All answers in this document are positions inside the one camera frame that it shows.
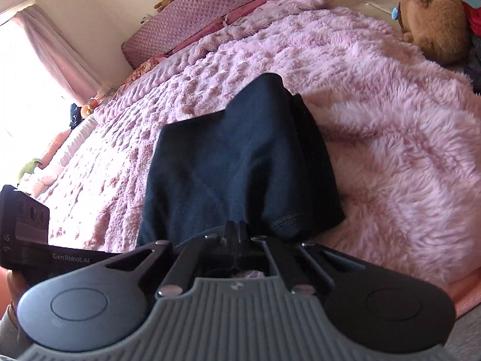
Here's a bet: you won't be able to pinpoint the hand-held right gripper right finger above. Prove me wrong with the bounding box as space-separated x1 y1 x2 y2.
238 220 366 296

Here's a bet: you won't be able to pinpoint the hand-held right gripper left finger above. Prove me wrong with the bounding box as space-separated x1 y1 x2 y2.
111 220 239 298

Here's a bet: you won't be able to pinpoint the black pants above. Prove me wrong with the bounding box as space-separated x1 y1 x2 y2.
137 72 347 252

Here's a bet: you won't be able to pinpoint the person's left hand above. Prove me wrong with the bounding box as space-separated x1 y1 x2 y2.
0 269 29 332

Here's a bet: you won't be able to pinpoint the green plush toy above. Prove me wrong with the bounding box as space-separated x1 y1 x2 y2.
17 157 43 182

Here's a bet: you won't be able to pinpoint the orange plush toy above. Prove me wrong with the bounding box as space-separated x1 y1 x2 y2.
80 97 101 120

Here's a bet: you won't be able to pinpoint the pink fluffy blanket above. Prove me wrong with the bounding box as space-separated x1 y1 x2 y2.
18 0 481 310

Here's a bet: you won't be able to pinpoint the pink curtain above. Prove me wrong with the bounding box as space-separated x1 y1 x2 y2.
11 4 103 106

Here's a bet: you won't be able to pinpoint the pink quilted headboard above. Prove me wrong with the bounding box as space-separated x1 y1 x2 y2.
121 0 298 67

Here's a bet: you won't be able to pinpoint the small brown plush toy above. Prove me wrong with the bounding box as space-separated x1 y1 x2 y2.
153 0 182 13

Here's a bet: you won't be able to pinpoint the brown teddy bear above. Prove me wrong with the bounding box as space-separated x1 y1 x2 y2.
397 0 471 65

